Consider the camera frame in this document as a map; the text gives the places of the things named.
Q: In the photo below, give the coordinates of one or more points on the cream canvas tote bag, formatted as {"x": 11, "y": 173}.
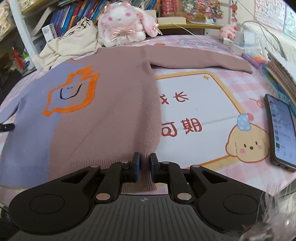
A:
{"x": 81, "y": 39}

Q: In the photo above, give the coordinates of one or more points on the stack of spiral notebooks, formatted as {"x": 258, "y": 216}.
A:
{"x": 283, "y": 72}

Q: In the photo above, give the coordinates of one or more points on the red book box set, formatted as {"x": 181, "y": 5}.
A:
{"x": 171, "y": 8}

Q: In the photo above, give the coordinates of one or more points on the row of colourful books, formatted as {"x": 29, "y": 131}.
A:
{"x": 68, "y": 16}

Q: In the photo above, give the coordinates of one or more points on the purple and pink knit sweater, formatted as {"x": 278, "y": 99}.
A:
{"x": 93, "y": 111}

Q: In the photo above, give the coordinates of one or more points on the cream flat box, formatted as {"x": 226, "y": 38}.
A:
{"x": 171, "y": 20}

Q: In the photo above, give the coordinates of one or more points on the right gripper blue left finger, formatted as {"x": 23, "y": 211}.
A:
{"x": 118, "y": 174}

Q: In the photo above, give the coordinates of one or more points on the black smartphone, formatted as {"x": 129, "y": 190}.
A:
{"x": 281, "y": 133}

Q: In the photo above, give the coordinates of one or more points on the white bookshelf frame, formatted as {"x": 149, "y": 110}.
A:
{"x": 23, "y": 31}

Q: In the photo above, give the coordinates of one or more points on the white pink plush bunny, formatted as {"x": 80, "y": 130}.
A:
{"x": 122, "y": 23}

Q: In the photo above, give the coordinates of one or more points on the white lotion bottle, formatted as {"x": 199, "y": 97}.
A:
{"x": 28, "y": 64}

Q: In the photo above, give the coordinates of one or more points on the alphabet wall poster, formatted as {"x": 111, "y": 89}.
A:
{"x": 276, "y": 14}

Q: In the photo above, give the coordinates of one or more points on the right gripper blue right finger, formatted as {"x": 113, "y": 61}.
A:
{"x": 172, "y": 175}

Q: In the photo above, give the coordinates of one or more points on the pink checkered cartoon desk mat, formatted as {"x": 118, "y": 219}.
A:
{"x": 212, "y": 116}

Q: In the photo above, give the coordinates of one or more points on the colourful bead ornament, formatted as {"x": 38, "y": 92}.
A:
{"x": 210, "y": 9}

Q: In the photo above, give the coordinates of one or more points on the white power adapter block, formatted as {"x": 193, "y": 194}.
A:
{"x": 241, "y": 43}

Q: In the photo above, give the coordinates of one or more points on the small pink plush pig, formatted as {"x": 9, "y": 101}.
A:
{"x": 228, "y": 31}

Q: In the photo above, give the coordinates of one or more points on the purple pen case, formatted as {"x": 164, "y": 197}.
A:
{"x": 252, "y": 61}

